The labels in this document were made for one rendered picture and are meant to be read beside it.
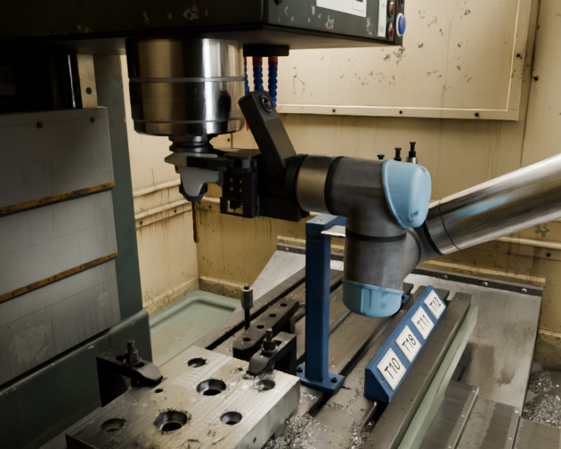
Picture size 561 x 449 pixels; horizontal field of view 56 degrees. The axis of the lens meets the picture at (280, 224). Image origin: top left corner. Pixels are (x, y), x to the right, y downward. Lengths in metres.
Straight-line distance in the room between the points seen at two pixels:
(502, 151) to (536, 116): 0.13
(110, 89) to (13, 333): 0.57
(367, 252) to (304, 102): 1.21
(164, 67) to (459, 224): 0.43
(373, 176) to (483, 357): 1.01
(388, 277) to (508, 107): 1.03
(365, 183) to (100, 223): 0.77
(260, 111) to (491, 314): 1.14
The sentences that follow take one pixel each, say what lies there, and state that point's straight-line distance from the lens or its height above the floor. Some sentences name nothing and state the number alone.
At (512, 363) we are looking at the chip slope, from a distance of 1.55.
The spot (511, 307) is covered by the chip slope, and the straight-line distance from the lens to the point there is 1.68.
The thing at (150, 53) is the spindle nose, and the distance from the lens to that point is 0.71.
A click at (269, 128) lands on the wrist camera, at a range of 0.67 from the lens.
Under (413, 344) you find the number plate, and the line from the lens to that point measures 1.17.
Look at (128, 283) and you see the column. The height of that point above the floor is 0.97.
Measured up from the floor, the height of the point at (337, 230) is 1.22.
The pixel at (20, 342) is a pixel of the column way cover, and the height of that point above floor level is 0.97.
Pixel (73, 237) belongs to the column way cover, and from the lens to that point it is 1.21.
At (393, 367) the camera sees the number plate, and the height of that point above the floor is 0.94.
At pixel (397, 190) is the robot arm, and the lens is 0.60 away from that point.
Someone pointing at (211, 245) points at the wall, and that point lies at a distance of 2.14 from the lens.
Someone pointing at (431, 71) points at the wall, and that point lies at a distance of 1.65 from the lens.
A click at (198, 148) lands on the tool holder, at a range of 0.75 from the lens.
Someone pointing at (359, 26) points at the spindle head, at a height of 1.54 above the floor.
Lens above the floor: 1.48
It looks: 16 degrees down
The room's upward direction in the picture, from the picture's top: 1 degrees counter-clockwise
